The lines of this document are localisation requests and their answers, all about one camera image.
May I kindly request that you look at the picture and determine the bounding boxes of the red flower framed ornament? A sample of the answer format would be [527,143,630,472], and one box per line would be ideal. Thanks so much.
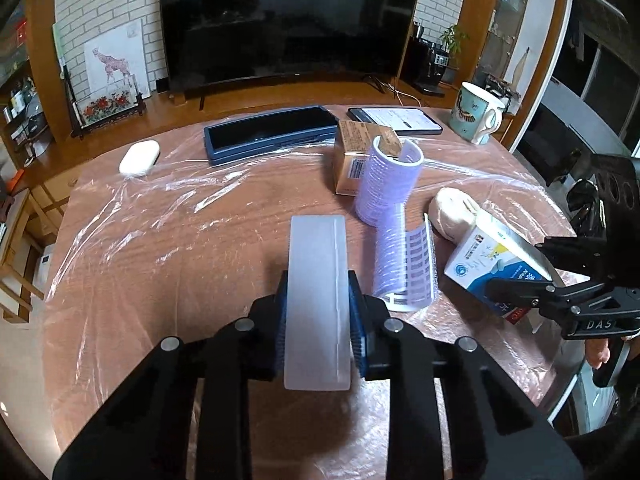
[70,76,146,139]

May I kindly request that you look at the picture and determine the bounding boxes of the white oval mouse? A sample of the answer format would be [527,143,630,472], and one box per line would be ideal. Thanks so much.
[118,140,160,177]

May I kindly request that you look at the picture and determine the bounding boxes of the brown cardboard box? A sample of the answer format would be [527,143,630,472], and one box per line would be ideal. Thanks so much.
[333,120,401,196]

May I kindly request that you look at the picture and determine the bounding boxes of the dark blue case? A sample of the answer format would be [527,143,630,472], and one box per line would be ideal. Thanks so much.
[204,105,338,166]

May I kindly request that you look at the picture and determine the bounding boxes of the translucent plastic box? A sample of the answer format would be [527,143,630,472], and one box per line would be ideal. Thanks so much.
[283,214,352,391]

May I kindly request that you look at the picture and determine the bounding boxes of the person right hand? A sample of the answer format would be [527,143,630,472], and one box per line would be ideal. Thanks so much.
[585,338,611,370]

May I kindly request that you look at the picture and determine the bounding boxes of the black smartphone lit screen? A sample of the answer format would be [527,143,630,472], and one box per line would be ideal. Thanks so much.
[347,106,442,136]

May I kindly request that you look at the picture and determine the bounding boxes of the green potted plant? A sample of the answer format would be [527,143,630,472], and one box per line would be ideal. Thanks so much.
[440,24,469,84]

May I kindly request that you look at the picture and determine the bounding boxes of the clear plastic table cover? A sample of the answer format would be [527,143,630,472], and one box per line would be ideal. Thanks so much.
[43,124,573,479]

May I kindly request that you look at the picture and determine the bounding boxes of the black coffee machine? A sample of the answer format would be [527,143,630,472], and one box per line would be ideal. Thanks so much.
[401,23,449,98]

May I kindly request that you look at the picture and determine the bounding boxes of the blue butterfly ceramic mug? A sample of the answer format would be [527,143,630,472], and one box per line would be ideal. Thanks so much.
[448,81,504,145]

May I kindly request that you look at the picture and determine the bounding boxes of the large black television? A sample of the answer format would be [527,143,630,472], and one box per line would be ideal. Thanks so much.
[160,0,416,93]

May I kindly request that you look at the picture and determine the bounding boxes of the blue white medicine box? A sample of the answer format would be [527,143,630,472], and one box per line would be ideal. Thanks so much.
[444,211,564,324]

